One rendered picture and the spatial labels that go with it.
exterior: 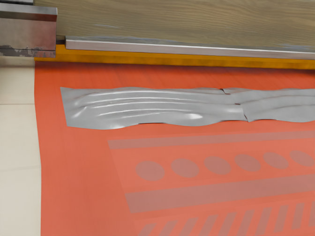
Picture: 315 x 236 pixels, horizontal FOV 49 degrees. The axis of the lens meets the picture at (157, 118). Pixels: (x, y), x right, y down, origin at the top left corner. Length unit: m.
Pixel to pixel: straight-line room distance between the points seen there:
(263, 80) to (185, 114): 0.17
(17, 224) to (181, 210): 0.10
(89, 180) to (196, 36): 0.23
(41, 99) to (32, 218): 0.14
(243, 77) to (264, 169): 0.19
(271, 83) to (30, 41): 0.30
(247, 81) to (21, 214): 0.32
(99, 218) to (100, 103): 0.14
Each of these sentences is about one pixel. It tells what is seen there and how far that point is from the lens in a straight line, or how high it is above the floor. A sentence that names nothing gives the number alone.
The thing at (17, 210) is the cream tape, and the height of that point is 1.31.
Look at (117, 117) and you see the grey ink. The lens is 0.32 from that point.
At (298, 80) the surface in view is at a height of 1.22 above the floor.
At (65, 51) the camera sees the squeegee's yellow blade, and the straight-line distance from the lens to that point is 0.40.
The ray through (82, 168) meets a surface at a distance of 0.26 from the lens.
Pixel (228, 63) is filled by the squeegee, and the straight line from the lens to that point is 0.47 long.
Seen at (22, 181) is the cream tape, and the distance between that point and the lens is 0.25.
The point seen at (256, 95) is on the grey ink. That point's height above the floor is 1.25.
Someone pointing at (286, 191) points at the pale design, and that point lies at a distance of 0.30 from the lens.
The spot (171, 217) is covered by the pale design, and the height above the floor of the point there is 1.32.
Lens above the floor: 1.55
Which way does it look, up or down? 59 degrees down
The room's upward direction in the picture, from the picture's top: 36 degrees clockwise
